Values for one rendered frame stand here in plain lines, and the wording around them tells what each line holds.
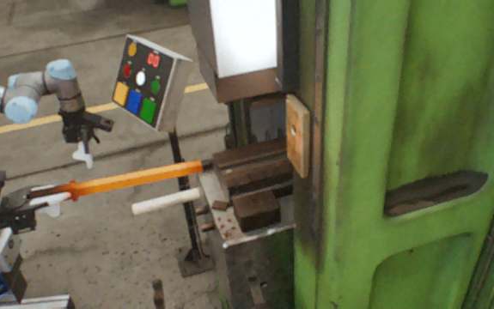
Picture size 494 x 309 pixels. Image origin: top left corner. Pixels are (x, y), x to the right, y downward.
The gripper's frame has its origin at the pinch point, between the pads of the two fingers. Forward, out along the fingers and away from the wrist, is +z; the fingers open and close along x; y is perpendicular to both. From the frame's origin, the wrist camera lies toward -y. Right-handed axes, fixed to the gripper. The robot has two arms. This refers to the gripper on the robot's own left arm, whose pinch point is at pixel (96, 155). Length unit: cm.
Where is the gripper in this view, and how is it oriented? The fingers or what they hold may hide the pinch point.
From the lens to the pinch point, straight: 166.8
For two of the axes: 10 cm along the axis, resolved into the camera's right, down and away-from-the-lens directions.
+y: -10.0, 1.0, -0.3
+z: 0.6, 8.0, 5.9
